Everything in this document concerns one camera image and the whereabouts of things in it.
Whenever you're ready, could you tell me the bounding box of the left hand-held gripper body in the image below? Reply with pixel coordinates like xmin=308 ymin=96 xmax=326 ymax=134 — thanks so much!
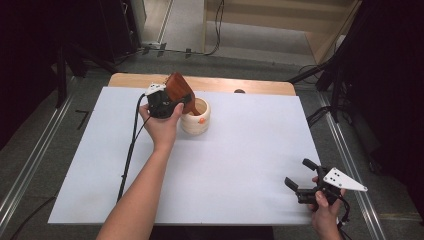
xmin=145 ymin=83 xmax=185 ymax=120

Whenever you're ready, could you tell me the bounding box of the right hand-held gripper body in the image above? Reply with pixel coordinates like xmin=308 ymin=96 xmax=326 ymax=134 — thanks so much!
xmin=296 ymin=166 xmax=369 ymax=206

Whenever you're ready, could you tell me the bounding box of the cream ringed duck cup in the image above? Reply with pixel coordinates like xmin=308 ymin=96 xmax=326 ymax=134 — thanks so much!
xmin=180 ymin=97 xmax=212 ymax=136

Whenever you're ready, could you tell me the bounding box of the person's left hand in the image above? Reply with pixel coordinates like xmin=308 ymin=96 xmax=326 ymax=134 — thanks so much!
xmin=138 ymin=102 xmax=185 ymax=153

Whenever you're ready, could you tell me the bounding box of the person's right hand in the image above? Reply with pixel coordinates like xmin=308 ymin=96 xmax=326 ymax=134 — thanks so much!
xmin=308 ymin=189 xmax=348 ymax=240

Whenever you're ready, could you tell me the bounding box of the white table sheet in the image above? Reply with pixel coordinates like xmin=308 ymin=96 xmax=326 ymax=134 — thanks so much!
xmin=48 ymin=86 xmax=321 ymax=225

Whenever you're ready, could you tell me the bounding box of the black metal stand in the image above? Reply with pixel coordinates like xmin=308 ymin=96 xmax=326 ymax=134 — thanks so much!
xmin=54 ymin=41 xmax=118 ymax=108

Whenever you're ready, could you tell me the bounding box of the black curtain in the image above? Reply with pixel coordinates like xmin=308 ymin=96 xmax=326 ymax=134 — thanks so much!
xmin=328 ymin=0 xmax=424 ymax=221

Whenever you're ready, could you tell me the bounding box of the metal floor rail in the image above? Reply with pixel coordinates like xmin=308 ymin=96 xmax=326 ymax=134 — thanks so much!
xmin=318 ymin=92 xmax=388 ymax=240
xmin=0 ymin=94 xmax=74 ymax=231

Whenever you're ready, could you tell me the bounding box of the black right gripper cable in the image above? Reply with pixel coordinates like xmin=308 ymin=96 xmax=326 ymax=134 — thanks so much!
xmin=335 ymin=195 xmax=353 ymax=240

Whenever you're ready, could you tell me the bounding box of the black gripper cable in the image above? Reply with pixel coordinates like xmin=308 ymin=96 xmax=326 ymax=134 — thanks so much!
xmin=116 ymin=93 xmax=152 ymax=203
xmin=335 ymin=195 xmax=353 ymax=240

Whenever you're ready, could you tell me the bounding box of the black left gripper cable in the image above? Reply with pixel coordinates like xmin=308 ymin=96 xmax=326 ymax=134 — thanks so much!
xmin=116 ymin=93 xmax=152 ymax=203

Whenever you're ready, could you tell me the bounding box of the black wall cable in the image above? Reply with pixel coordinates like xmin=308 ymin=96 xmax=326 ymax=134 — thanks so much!
xmin=203 ymin=0 xmax=225 ymax=56

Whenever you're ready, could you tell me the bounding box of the black floor cable bundle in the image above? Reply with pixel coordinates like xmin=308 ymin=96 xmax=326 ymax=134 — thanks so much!
xmin=288 ymin=61 xmax=336 ymax=128

